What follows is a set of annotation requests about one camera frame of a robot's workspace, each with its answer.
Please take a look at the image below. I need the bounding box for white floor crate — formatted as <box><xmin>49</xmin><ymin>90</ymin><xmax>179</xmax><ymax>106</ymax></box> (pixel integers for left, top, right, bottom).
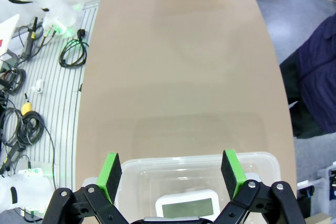
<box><xmin>316</xmin><ymin>165</ymin><xmax>336</xmax><ymax>190</ymax></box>

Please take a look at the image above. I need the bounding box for small white clip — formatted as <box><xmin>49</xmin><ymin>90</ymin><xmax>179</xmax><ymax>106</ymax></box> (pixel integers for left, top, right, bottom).
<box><xmin>30</xmin><ymin>79</ymin><xmax>45</xmax><ymax>93</ymax></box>

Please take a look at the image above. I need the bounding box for coiled black power cable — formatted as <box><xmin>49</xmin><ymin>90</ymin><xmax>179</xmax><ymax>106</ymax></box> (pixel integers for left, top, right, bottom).
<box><xmin>59</xmin><ymin>29</ymin><xmax>90</xmax><ymax>69</ymax></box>

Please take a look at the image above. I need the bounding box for yellow plug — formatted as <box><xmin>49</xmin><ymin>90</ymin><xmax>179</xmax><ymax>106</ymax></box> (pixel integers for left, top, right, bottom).
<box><xmin>20</xmin><ymin>92</ymin><xmax>34</xmax><ymax>117</ymax></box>

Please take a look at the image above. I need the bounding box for white paper sheet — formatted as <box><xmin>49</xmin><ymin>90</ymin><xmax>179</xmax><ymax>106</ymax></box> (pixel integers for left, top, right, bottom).
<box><xmin>0</xmin><ymin>14</ymin><xmax>21</xmax><ymax>57</ymax></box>

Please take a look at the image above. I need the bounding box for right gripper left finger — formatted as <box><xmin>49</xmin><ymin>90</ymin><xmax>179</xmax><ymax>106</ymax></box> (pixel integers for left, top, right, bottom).
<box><xmin>41</xmin><ymin>153</ymin><xmax>129</xmax><ymax>224</ymax></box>

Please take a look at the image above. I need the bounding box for person in navy jacket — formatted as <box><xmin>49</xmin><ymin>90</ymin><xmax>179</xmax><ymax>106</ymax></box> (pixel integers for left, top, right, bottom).
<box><xmin>279</xmin><ymin>13</ymin><xmax>336</xmax><ymax>140</ymax></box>

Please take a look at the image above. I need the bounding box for large black cable coil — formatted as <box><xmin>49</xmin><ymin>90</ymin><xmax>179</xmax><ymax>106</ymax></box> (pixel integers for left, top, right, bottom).
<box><xmin>0</xmin><ymin>107</ymin><xmax>57</xmax><ymax>190</ymax></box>

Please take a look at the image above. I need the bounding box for clear plastic container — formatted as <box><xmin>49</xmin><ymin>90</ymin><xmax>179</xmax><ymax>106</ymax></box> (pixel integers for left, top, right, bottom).
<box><xmin>83</xmin><ymin>151</ymin><xmax>282</xmax><ymax>224</ymax></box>

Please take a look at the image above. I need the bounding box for black cable bundle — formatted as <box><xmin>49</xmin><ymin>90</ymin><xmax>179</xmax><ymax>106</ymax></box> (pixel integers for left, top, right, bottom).
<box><xmin>0</xmin><ymin>50</ymin><xmax>27</xmax><ymax>96</ymax></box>

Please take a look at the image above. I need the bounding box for unwrapped white digital clock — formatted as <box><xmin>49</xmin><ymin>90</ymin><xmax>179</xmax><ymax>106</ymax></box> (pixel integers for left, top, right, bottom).
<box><xmin>154</xmin><ymin>189</ymin><xmax>221</xmax><ymax>219</ymax></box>

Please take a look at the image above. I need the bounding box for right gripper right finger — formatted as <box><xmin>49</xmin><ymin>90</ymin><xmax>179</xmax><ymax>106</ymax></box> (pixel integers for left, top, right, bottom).
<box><xmin>212</xmin><ymin>150</ymin><xmax>307</xmax><ymax>224</ymax></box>

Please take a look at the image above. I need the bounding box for black adapter with cable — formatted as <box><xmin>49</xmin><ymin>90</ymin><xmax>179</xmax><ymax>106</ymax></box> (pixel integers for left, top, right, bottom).
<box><xmin>18</xmin><ymin>16</ymin><xmax>44</xmax><ymax>62</ymax></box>

